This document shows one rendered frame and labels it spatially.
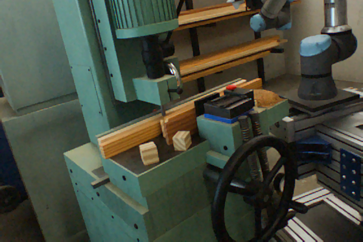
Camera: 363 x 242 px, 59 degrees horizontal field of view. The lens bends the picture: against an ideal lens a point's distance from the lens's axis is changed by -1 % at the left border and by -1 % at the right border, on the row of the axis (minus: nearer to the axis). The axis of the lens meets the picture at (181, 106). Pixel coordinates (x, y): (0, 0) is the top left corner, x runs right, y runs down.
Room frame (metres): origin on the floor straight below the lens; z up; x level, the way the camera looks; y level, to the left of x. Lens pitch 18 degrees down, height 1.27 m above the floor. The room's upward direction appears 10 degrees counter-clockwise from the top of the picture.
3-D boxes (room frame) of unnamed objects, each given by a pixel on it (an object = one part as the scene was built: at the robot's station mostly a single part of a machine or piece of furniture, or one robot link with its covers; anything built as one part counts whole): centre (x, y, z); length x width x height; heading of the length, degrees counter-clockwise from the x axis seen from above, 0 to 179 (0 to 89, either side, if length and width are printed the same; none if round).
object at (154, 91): (0.95, 0.07, 1.03); 0.14 x 0.07 x 0.09; 36
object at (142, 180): (0.90, -0.08, 0.87); 0.61 x 0.30 x 0.06; 126
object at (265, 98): (1.06, -0.27, 0.92); 0.14 x 0.09 x 0.04; 36
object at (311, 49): (1.25, -0.56, 0.98); 0.13 x 0.12 x 0.14; 120
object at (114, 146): (1.01, -0.04, 0.92); 0.67 x 0.02 x 0.04; 126
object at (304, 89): (1.25, -0.55, 0.87); 0.15 x 0.15 x 0.10
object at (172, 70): (1.11, 0.03, 1.02); 0.12 x 0.03 x 0.12; 36
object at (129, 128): (1.01, 0.00, 0.93); 0.60 x 0.02 x 0.05; 126
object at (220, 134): (0.83, -0.13, 0.92); 0.15 x 0.13 x 0.09; 126
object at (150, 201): (0.89, 0.02, 0.82); 0.40 x 0.21 x 0.04; 126
